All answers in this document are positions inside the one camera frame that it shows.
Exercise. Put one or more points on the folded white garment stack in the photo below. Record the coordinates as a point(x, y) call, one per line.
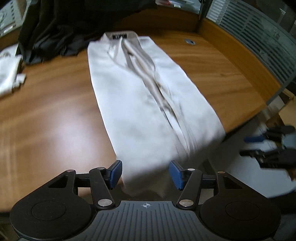
point(10, 72)

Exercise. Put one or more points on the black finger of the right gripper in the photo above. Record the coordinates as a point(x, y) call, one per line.
point(252, 153)

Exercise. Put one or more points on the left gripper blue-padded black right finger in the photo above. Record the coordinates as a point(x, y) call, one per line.
point(188, 181)

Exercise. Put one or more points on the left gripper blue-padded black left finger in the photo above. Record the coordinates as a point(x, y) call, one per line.
point(102, 180)

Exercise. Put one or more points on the grey desk cable grommet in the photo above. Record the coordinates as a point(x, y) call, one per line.
point(188, 41)

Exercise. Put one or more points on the black cloth garment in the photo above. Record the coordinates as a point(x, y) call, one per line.
point(64, 28)

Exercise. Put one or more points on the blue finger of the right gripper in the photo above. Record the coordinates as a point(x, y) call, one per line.
point(254, 139)

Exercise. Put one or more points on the cream satin shirt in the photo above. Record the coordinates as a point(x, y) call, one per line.
point(153, 113)

